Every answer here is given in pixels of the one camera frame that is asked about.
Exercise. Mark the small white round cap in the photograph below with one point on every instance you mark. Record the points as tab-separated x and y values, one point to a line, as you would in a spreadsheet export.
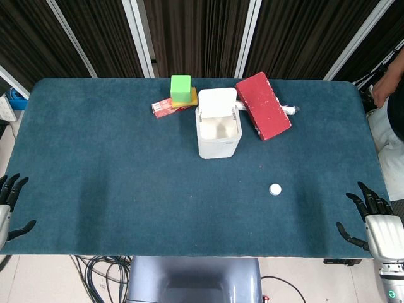
275	189

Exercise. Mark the blue table cloth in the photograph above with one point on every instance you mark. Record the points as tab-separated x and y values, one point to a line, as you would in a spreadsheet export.
158	189

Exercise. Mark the green cube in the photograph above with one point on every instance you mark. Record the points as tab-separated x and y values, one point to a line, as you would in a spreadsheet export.
180	87

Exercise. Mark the white tube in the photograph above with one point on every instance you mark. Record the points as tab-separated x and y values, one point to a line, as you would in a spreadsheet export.
288	109

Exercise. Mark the seated person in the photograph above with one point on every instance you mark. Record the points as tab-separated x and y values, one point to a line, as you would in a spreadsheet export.
389	126

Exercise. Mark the red foam block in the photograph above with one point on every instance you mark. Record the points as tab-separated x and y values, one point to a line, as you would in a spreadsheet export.
263	105

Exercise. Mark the yellow sponge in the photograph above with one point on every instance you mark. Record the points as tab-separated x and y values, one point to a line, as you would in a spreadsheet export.
192	100

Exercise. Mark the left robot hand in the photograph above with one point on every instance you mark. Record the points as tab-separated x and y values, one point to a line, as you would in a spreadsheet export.
3	214

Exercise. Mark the white open-lid container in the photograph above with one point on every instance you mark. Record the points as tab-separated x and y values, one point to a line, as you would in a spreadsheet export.
218	126

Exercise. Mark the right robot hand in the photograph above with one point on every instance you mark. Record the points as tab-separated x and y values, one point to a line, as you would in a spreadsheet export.
382	230

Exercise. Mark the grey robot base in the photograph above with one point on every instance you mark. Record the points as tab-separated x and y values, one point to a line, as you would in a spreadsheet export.
193	281

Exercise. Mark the red small carton box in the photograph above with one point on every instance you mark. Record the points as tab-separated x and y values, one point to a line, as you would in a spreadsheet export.
162	108

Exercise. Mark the black table control panel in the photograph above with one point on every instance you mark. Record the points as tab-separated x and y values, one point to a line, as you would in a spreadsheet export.
342	261

